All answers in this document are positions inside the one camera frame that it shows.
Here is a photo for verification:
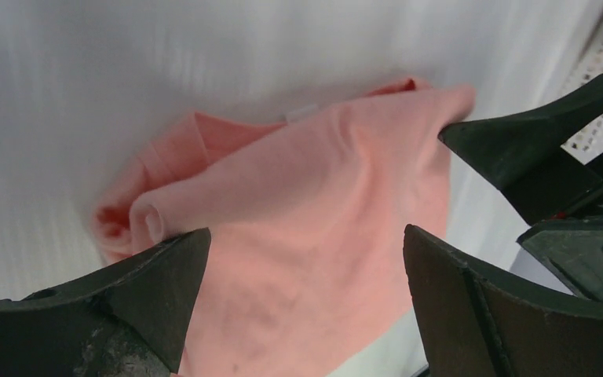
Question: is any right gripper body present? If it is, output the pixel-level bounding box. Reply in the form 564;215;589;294
517;149;603;302

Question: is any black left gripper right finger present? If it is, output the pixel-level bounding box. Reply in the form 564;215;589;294
403;225;603;376

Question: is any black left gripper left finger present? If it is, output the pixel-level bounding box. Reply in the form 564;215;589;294
0;229;211;376

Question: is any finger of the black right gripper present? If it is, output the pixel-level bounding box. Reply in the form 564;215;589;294
438;91;596;225

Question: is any salmon pink t-shirt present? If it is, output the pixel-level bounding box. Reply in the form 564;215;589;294
91;79;475;376

